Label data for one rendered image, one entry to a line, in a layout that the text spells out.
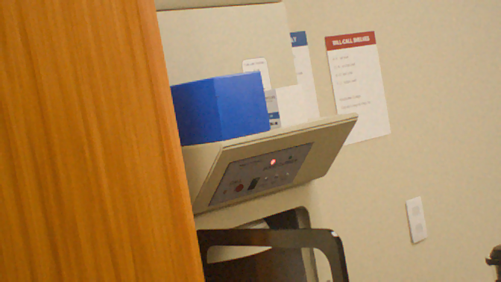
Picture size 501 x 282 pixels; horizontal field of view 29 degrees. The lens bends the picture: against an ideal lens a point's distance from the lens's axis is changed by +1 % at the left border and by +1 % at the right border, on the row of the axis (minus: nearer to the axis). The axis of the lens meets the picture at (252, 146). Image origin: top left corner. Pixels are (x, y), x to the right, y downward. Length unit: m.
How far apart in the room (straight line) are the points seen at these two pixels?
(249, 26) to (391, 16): 1.12
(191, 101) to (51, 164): 0.25
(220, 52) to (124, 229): 0.32
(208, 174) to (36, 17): 0.35
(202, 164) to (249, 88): 0.13
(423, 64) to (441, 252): 0.52
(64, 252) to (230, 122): 0.34
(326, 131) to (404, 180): 1.11
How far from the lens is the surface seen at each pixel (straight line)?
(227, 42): 1.50
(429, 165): 2.69
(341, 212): 2.36
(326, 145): 1.52
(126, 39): 1.30
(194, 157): 1.34
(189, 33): 1.45
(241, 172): 1.38
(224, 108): 1.32
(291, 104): 1.47
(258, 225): 1.55
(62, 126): 1.43
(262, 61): 1.55
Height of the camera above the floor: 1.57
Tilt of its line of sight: 3 degrees down
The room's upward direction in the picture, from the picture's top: 10 degrees counter-clockwise
